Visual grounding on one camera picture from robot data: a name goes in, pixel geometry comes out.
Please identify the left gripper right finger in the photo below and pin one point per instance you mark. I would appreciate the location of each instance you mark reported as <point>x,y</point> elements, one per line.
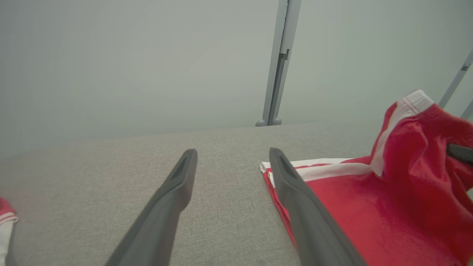
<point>306,218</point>

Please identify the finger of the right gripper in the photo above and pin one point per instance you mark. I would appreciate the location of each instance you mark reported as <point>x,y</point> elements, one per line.
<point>462,153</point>

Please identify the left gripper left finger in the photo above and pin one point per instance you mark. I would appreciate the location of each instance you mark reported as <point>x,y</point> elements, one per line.
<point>162,210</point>

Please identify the red basketball shorts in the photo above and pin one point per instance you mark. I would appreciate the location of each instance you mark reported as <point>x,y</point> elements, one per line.
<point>369,214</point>

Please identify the red white jersey shirt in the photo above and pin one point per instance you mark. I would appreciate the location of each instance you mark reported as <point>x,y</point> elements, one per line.
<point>5,221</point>

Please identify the grey slanted partition post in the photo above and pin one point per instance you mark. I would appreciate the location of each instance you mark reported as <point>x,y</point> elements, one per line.
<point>456,79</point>

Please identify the grey double partition post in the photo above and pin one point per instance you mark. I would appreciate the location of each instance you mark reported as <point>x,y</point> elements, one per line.
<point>275,92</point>

